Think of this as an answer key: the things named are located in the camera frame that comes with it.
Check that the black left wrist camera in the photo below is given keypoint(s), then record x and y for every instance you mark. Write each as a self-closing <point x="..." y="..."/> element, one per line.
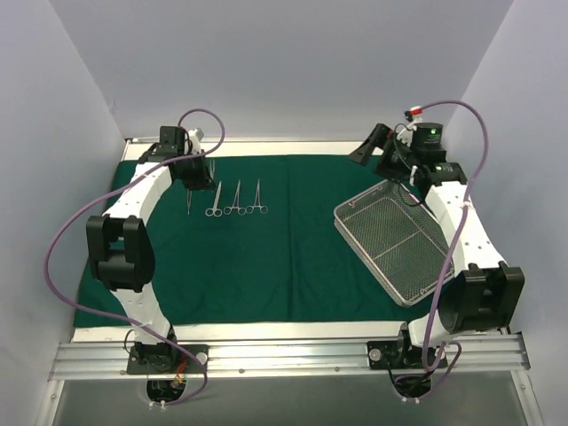
<point x="180" y="138"/>

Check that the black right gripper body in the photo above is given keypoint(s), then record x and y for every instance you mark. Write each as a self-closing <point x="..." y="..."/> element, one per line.
<point x="382" y="148"/>

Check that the aluminium front frame rail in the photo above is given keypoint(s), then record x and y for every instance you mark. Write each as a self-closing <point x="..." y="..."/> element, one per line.
<point x="284" y="358"/>

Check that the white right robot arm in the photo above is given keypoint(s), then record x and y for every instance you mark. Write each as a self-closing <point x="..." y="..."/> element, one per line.
<point x="477" y="290"/>

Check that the steel surgical forceps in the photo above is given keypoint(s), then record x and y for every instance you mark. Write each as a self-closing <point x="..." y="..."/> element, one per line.
<point x="235" y="207"/>
<point x="257" y="205"/>

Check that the steel surgical scissors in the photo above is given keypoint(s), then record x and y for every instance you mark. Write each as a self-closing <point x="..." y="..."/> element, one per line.
<point x="214" y="210"/>

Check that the metal wire mesh tray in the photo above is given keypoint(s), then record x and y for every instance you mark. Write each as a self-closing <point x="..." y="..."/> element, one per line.
<point x="396" y="237"/>

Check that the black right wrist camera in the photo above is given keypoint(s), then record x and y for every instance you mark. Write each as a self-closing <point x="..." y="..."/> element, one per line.
<point x="425" y="140"/>

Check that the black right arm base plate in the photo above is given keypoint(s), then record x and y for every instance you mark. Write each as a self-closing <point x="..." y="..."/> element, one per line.
<point x="392" y="354"/>

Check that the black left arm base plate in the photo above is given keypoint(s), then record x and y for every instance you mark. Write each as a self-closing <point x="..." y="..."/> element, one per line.
<point x="162" y="359"/>

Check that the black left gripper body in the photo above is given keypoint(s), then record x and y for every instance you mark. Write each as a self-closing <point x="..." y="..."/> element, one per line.
<point x="195" y="178"/>

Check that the dark green surgical cloth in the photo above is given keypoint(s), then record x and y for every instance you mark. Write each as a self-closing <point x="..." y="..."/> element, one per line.
<point x="288" y="265"/>

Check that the steel surgical tweezers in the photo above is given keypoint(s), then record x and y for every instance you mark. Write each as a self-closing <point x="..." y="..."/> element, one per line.
<point x="188" y="201"/>

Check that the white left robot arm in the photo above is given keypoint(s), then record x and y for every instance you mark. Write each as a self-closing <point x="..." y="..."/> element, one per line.
<point x="121" y="254"/>

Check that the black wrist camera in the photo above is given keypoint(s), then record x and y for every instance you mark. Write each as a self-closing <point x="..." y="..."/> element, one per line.
<point x="425" y="140"/>
<point x="180" y="138"/>

